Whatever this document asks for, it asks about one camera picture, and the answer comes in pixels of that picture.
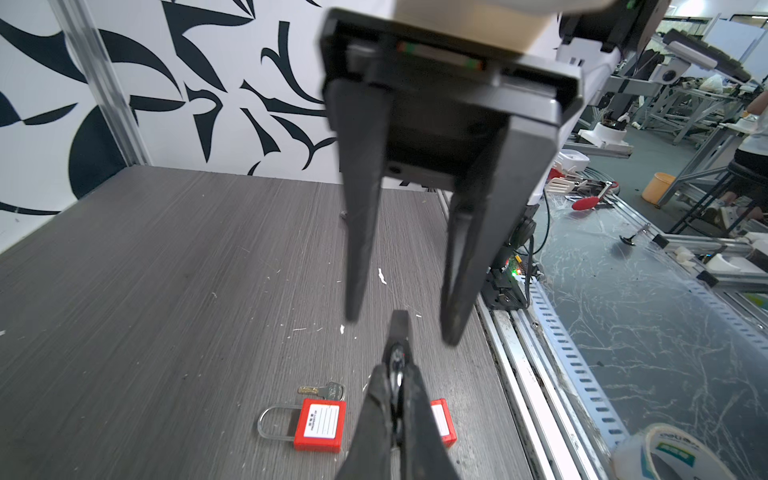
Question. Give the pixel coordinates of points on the clear tape roll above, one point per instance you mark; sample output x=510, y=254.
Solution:
x=661, y=451

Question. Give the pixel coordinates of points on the red padlock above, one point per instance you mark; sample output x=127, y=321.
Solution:
x=444, y=422
x=321, y=420

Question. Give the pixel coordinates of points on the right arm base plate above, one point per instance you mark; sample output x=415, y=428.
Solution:
x=503, y=293

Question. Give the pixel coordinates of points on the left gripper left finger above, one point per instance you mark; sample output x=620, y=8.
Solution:
x=369, y=455

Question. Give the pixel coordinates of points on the green lit circuit board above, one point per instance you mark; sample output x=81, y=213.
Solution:
x=516, y=267

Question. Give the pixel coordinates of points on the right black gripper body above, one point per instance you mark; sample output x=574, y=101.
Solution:
x=421, y=106

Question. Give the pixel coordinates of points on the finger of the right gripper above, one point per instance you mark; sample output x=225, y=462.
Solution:
x=360, y=117
x=485, y=206

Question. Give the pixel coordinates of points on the slotted cable duct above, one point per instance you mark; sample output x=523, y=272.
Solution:
x=667, y=350

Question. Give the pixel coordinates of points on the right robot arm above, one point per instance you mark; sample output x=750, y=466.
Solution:
x=595, y=43

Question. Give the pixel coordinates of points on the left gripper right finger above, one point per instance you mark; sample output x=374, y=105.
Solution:
x=422, y=453

